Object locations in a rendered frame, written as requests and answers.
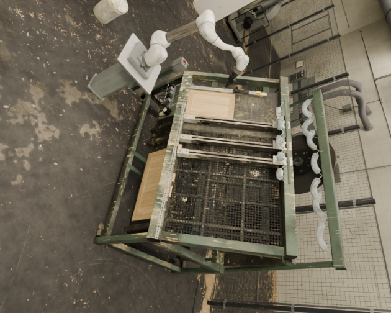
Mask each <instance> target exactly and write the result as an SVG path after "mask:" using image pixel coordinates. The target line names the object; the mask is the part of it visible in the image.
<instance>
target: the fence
mask: <svg viewBox="0 0 391 313"><path fill-rule="evenodd" d="M190 89H193V90H199V91H211V92H218V93H230V94H235V95H239V96H251V97H258V98H266V97H267V93H266V95H262V93H261V94H256V92H254V91H249V94H245V93H233V90H232V89H222V88H210V87H203V86H191V87H190Z"/></svg>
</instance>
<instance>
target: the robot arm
mask: <svg viewBox="0 0 391 313"><path fill-rule="evenodd" d="M197 31H199V32H200V34H201V36H203V38H204V39H206V41H208V42H210V43H211V44H213V45H215V46H216V47H218V48H220V49H222V50H230V51H231V52H232V55H233V57H234V58H235V60H236V67H235V68H234V69H233V72H232V73H230V75H229V78H228V80H227V81H228V83H227V84H226V86H225V87H226V88H227V87H228V86H229V85H232V84H233V83H234V82H235V81H236V80H235V79H236V77H237V76H238V75H239V74H240V73H241V72H242V71H243V70H244V69H245V68H246V66H247V64H248V63H249V57H248V56H247V55H245V54H244V51H243V49H242V48H240V47H236V48H235V47H234V46H232V45H228V44H225V43H223V42H222V41H221V39H220V38H219V36H218V35H217V34H216V33H215V15H214V13H213V12H212V11H211V10H210V9H207V10H205V11H204V12H203V13H202V14H201V15H200V16H199V17H198V18H197V19H196V20H195V21H193V22H190V23H188V24H186V25H184V26H182V27H179V28H177V29H174V30H172V31H170V32H168V33H167V32H163V31H160V30H157V31H156V32H154V33H153V35H152V36H151V41H150V48H149V50H148V52H146V51H143V53H142V54H141V55H140V56H139V57H137V59H138V60H139V61H140V63H141V65H140V67H143V68H144V70H145V72H148V70H149V69H150V68H151V67H153V66H156V65H159V64H160V63H162V62H164V61H165V59H166V58H167V55H168V54H167V51H166V48H167V47H168V46H170V44H171V42H173V41H175V40H178V39H180V38H183V37H185V36H187V35H190V34H193V33H194V32H197Z"/></svg>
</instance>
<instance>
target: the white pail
mask: <svg viewBox="0 0 391 313"><path fill-rule="evenodd" d="M93 11H94V15H95V16H96V18H97V19H98V20H99V21H100V22H101V23H103V24H107V23H109V22H110V21H112V20H113V19H115V18H116V17H118V16H120V15H122V14H125V13H126V12H127V11H128V4H127V1H126V0H101V1H100V2H99V3H98V4H96V5H95V6H94V9H93Z"/></svg>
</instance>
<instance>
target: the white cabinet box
mask: <svg viewBox="0 0 391 313"><path fill-rule="evenodd" d="M253 1H255V0H194V2H193V5H194V7H195V9H196V11H197V12H198V14H199V15H201V14H202V13H203V12H204V11H205V10H207V9H210V10H211V11H212V12H213V13H214V15H215V22H216V21H218V20H220V19H222V18H224V17H226V16H227V15H229V14H231V13H233V12H235V11H237V10H238V9H240V8H242V7H244V6H246V5H247V4H249V3H251V2H253Z"/></svg>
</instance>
